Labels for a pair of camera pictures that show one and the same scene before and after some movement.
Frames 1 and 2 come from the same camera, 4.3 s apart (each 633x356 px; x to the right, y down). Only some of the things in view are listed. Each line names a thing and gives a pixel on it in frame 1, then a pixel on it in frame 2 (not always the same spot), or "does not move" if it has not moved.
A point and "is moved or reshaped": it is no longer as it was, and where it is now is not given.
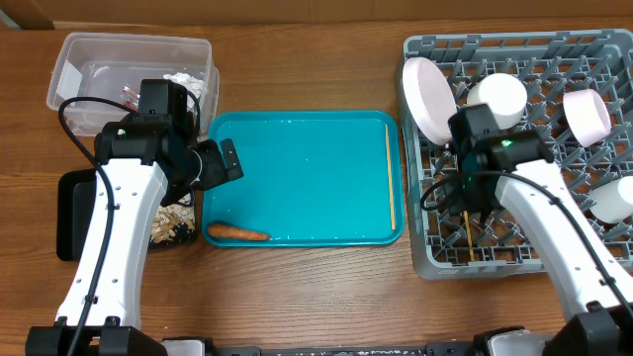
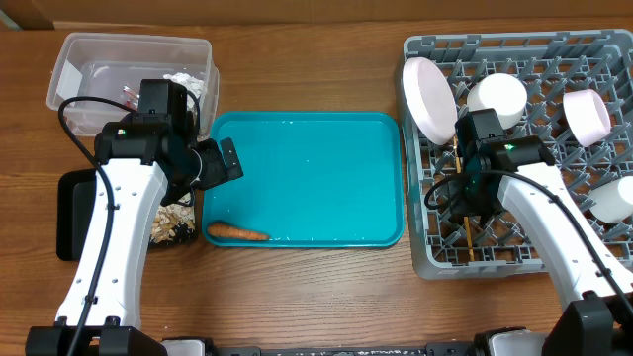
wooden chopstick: [391, 176] is moved or reshaped
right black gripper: [457, 201] does not move
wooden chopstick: [469, 235] does not move
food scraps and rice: [171, 216] does not move
